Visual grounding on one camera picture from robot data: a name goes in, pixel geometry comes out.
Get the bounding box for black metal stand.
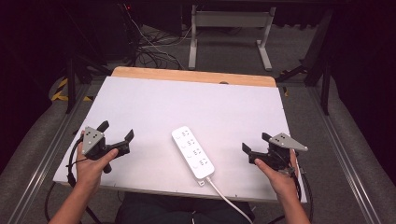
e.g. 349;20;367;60
275;8;332;116
64;6;110;115

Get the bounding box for thin white floor cable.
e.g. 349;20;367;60
129;17;185;70

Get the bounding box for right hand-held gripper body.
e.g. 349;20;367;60
247;133;309;172

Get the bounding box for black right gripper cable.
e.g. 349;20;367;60
267;167;314;224

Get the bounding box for aluminium floor rail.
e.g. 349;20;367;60
306;87;382;224
7;83;92;224

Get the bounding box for yellow black hazard tape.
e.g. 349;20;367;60
50;77;93;103

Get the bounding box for white board sheet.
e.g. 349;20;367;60
52;76;307;203

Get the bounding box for person's left hand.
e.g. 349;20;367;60
75;130;120;189

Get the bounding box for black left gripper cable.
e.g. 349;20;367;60
44;136;104;224

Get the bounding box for black equipment cabinet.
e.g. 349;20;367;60
101;3;139;64

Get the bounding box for white metal desk frame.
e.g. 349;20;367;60
188;4;277;72

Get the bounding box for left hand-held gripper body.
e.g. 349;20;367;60
81;125;131;175

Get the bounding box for person's dark trousers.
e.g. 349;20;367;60
115;191;256;224

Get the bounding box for person's right hand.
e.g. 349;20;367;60
254;148;300;200

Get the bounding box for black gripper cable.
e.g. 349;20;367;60
44;136;104;224
267;167;314;224

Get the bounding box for white power strip cable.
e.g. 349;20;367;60
205;175;255;224

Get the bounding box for white power strip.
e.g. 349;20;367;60
171;125;216;187

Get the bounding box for black floor cable bundle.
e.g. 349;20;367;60
134;26;188;70

